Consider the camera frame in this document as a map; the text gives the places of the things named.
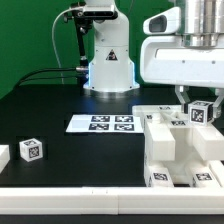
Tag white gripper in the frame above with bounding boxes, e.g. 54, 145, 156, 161
140, 35, 224, 119

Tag white tagged cube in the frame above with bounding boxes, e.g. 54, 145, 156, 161
19, 138, 43, 162
188, 100, 213, 125

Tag white chair side plank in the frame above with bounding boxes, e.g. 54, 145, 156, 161
132, 105, 187, 169
189, 123, 224, 188

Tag white chair side plank front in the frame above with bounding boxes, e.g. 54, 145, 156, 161
132, 105, 187, 169

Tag white chair seat part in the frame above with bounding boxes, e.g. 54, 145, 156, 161
164, 120, 201, 184

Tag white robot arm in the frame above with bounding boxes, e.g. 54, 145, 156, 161
83, 0, 224, 118

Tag white front fence bar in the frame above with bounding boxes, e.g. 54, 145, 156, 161
0, 187, 224, 215

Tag white paper tag sheet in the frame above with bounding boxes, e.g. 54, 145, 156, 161
66, 115, 143, 133

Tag white left fence bar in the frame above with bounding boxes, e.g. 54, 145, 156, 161
0, 145, 10, 173

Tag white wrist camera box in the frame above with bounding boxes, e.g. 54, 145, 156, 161
143, 7, 181, 35

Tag black camera stand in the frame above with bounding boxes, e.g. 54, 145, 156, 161
64, 2, 118, 84

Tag white thin cable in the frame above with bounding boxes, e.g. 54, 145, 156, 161
51, 7, 79, 85

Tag black cables on table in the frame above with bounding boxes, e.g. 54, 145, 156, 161
14, 66, 89, 88

